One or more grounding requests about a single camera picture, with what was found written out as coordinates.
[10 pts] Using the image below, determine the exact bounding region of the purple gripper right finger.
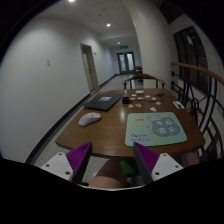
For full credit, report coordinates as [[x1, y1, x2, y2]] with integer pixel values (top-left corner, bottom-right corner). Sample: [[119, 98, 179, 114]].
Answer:
[[133, 142, 160, 185]]

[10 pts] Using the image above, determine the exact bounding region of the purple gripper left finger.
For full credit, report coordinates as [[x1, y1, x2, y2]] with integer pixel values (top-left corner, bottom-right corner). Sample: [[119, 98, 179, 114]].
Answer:
[[66, 142, 92, 184]]

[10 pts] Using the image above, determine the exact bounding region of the green mouse pad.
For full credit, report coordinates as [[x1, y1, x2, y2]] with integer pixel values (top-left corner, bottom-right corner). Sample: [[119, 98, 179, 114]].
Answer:
[[125, 112, 187, 147]]

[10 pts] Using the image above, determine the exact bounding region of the white computer mouse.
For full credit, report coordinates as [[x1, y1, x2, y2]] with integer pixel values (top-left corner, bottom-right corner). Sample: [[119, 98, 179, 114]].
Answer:
[[79, 112, 101, 127]]

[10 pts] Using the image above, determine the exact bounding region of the black closed laptop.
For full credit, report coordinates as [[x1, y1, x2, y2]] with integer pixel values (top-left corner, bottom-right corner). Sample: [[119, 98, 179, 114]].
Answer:
[[84, 93, 123, 111]]

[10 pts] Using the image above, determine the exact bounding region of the small black box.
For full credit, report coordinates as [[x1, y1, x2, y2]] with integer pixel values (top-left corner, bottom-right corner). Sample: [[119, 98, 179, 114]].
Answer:
[[122, 97, 130, 104]]

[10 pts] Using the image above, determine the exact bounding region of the white phone at table edge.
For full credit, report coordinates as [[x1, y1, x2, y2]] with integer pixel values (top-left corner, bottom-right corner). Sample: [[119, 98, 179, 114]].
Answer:
[[173, 101, 185, 109]]

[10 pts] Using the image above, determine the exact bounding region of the white card on table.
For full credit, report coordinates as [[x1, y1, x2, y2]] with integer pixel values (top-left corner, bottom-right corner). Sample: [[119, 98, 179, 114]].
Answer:
[[136, 90, 144, 95]]

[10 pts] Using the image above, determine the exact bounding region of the wooden chair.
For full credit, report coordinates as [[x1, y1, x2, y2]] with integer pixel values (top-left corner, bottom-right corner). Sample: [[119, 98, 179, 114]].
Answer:
[[123, 73, 166, 88]]

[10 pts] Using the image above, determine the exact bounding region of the black metal railing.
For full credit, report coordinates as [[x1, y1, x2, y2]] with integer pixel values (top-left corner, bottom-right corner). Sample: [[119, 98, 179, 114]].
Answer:
[[171, 65, 224, 162]]

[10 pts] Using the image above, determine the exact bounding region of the glass double door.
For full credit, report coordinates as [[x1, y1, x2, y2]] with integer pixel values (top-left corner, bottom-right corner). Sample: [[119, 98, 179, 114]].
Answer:
[[117, 52, 135, 74]]

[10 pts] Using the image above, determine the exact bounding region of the wooden stair handrail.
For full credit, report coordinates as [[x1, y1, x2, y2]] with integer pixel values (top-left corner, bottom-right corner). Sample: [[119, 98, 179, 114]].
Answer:
[[171, 62, 224, 86]]

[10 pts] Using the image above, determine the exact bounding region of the green exit sign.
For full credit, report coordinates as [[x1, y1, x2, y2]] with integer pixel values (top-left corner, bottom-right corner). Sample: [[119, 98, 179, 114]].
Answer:
[[120, 45, 128, 49]]

